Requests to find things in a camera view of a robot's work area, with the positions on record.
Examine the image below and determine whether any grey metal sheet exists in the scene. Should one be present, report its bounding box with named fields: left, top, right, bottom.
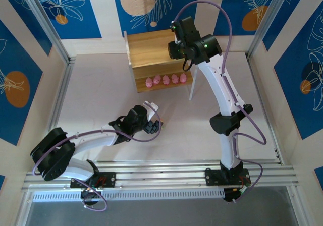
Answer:
left=25, top=198, right=296, bottom=226

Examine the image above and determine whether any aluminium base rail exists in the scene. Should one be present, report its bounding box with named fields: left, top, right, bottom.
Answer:
left=22, top=160, right=296, bottom=190

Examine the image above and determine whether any wooden shelf with white frame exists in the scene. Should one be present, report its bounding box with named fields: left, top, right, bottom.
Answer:
left=123, top=28, right=201, bottom=101

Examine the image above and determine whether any white slotted cable tray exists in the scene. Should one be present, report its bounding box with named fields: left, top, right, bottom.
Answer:
left=32, top=188, right=225, bottom=202

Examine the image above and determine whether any aluminium frame post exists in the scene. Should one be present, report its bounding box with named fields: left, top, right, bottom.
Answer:
left=247, top=0, right=300, bottom=60
left=17, top=0, right=76, bottom=64

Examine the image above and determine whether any aluminium side rail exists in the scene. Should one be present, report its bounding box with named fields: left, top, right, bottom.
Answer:
left=36, top=56, right=78, bottom=171
left=246, top=51, right=286, bottom=166

